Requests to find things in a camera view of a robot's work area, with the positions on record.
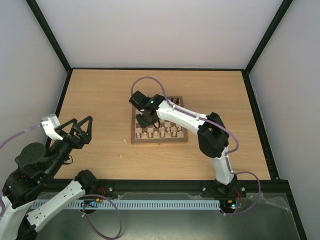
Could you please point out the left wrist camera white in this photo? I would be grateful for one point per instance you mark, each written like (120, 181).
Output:
(50, 123)

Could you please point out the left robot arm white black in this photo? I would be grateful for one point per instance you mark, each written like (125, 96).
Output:
(37, 164)

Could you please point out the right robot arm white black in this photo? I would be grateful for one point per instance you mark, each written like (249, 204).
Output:
(212, 139)

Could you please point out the black cage frame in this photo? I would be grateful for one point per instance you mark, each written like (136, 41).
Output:
(269, 158)

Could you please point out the left controller board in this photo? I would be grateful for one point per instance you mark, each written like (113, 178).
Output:
(90, 203)

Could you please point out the wooden chess board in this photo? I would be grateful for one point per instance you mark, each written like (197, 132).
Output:
(150, 129)

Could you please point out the right controller board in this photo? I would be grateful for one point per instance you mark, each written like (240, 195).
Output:
(231, 204)

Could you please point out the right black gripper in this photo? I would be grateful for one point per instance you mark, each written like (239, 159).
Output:
(145, 120)

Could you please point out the white slotted cable duct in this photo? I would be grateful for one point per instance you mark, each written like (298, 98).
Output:
(151, 205)

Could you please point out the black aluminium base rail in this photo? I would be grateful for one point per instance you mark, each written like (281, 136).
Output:
(204, 188)

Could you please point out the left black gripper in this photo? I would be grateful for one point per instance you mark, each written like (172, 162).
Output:
(86, 138)

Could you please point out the controller board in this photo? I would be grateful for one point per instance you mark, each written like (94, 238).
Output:
(90, 203)
(231, 204)

